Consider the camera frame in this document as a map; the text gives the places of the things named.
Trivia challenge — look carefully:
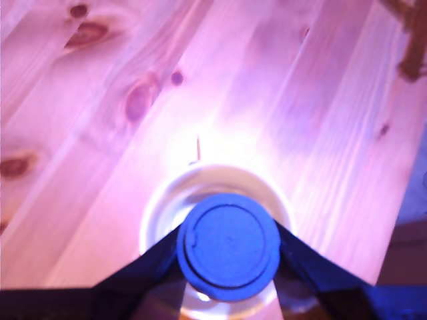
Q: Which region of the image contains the red cartoon-print coffee mug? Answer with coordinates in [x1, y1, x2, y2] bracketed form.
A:
[139, 163, 318, 317]

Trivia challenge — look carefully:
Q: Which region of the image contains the dark lidded coffee capsule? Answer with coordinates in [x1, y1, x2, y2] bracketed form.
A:
[175, 193, 282, 303]

